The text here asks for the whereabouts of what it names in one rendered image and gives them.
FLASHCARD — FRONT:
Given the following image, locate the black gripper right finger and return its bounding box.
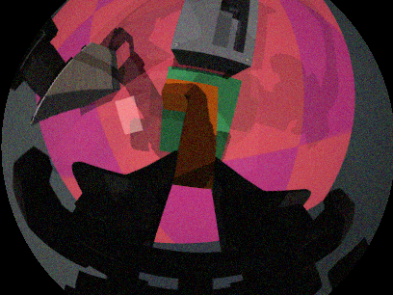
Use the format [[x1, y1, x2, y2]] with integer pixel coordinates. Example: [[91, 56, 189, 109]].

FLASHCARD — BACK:
[[212, 156, 311, 252]]

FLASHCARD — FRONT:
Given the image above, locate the orange l-shaped part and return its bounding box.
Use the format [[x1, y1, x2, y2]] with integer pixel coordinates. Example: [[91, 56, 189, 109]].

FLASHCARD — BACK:
[[161, 78, 219, 190]]

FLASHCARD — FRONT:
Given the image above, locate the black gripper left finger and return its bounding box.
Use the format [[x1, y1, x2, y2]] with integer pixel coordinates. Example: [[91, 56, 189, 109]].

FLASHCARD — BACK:
[[72, 150, 178, 247]]

